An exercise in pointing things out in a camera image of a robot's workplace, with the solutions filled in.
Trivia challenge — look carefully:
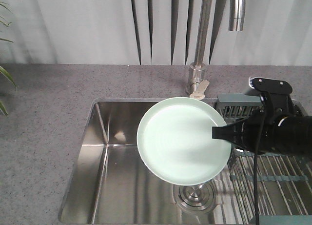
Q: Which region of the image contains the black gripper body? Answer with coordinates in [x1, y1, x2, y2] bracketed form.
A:
[234, 110, 278, 152]

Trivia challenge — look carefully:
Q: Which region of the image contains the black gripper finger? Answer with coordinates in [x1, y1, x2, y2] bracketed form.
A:
[212, 122, 244, 147]

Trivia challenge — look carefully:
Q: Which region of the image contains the faucet lever handle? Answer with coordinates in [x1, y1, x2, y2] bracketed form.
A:
[189, 80, 210, 100]

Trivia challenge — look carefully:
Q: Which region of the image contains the light green round plate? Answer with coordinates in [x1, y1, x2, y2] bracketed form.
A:
[136, 97, 232, 186]

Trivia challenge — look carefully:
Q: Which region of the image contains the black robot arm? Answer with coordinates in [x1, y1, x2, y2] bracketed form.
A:
[212, 110, 312, 157]

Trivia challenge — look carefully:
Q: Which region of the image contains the grey-green sink dry rack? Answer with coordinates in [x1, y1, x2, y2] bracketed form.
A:
[214, 94, 312, 225]

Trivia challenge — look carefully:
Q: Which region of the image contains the stainless steel faucet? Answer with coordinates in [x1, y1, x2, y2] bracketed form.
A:
[186, 0, 246, 95]

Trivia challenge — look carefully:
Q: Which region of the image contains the steel sink drain strainer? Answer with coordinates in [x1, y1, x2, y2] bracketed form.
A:
[173, 181, 217, 214]

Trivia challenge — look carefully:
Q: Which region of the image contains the stainless steel sink basin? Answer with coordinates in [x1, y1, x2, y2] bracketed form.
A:
[58, 97, 312, 225]

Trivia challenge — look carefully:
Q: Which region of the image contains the white pleated curtain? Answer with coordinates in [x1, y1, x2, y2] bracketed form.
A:
[0, 0, 312, 66]

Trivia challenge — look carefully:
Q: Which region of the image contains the green potted plant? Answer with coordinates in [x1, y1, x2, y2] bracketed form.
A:
[0, 1, 17, 117]

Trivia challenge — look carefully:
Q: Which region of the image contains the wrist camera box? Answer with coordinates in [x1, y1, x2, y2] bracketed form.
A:
[245, 77, 293, 112]

